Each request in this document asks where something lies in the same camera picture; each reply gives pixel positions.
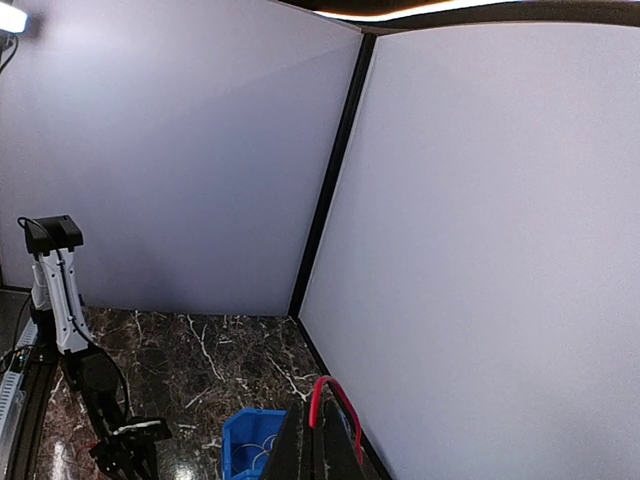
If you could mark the blue left plastic bin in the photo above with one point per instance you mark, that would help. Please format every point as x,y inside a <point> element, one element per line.
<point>247,440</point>

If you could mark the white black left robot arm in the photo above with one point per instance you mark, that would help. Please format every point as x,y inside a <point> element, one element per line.
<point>88,369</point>

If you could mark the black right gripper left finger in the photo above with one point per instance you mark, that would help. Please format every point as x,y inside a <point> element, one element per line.
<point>291,454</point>

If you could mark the black left frame post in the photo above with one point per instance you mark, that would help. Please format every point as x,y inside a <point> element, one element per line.
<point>333,168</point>

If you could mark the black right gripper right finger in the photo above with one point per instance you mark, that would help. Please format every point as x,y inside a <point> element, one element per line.
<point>333,456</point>

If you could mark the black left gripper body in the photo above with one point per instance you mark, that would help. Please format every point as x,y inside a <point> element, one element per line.
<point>131,449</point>

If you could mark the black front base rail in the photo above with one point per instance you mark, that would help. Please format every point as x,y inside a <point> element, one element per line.
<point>19,458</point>

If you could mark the white slotted cable duct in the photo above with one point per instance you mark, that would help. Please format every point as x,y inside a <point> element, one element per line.
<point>11,381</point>

